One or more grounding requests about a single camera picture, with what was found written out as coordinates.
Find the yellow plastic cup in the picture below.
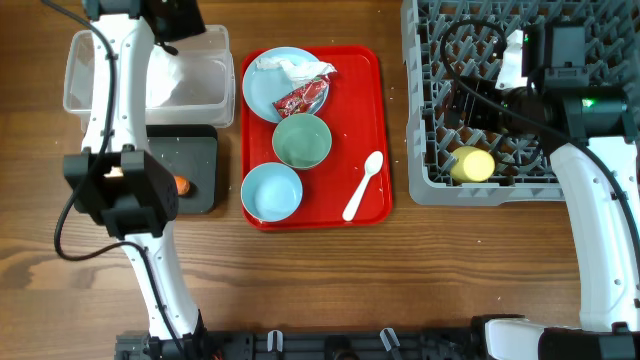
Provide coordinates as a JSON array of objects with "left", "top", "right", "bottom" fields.
[{"left": 450, "top": 146, "right": 495, "bottom": 183}]

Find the white tissue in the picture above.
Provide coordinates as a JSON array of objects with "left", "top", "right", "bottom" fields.
[{"left": 256, "top": 57, "right": 336, "bottom": 83}]

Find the orange carrot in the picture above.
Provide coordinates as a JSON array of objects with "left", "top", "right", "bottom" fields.
[{"left": 174, "top": 176, "right": 191, "bottom": 196}]

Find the mint green bowl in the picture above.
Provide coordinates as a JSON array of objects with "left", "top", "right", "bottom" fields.
[{"left": 272, "top": 113, "right": 333, "bottom": 170}]

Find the light blue bowl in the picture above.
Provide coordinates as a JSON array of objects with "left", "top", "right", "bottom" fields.
[{"left": 241, "top": 162, "right": 303, "bottom": 222}]

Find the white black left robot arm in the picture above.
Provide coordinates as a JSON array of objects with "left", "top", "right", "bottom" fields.
[{"left": 53, "top": 0, "right": 213, "bottom": 359}]

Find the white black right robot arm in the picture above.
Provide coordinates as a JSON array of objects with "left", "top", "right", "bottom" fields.
[{"left": 445, "top": 22, "right": 639, "bottom": 359}]

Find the grey dishwasher rack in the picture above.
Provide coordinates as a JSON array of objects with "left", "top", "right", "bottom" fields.
[{"left": 401, "top": 0, "right": 639, "bottom": 206}]

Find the black waste tray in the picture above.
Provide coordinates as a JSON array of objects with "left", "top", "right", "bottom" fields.
[{"left": 146, "top": 125, "right": 218, "bottom": 215}]

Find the clear plastic bin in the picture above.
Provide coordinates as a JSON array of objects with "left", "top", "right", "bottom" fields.
[{"left": 63, "top": 25, "right": 236, "bottom": 128}]

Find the light blue plate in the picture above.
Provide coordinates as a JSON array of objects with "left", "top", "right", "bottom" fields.
[{"left": 242, "top": 47, "right": 328, "bottom": 123}]

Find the white plastic spoon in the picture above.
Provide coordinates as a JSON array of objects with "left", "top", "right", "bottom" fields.
[{"left": 342, "top": 151, "right": 384, "bottom": 222}]

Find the red serving tray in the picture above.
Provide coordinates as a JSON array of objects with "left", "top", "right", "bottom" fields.
[{"left": 241, "top": 45, "right": 388, "bottom": 231}]

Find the red snack wrapper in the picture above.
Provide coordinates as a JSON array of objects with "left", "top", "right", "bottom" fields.
[{"left": 272, "top": 75, "right": 330, "bottom": 119}]

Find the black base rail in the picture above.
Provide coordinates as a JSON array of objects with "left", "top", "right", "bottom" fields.
[{"left": 114, "top": 328, "right": 492, "bottom": 360}]

